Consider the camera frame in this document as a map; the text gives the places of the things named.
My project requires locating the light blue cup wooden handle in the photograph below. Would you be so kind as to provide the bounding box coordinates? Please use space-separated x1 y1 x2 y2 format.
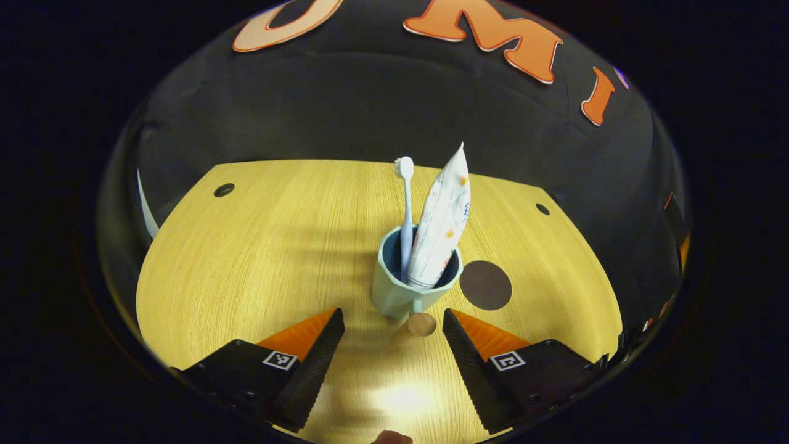
370 225 464 339

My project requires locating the white toothpaste tube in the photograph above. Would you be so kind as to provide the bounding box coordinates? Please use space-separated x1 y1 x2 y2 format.
407 142 472 289

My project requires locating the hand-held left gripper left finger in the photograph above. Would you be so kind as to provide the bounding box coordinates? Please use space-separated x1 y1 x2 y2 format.
170 307 346 432

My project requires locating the round dark brown coaster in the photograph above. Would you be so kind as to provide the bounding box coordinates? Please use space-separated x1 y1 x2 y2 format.
459 260 513 311

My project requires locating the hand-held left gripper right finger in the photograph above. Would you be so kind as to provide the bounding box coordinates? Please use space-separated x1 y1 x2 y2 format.
443 307 608 434

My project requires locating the light blue toothbrush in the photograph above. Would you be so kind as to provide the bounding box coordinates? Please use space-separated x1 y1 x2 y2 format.
394 156 415 284

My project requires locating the black backdrop cloth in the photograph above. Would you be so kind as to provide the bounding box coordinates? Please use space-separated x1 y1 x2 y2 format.
99 0 688 309

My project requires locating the wooden desktop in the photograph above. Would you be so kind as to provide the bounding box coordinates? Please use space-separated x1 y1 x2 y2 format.
136 159 623 444

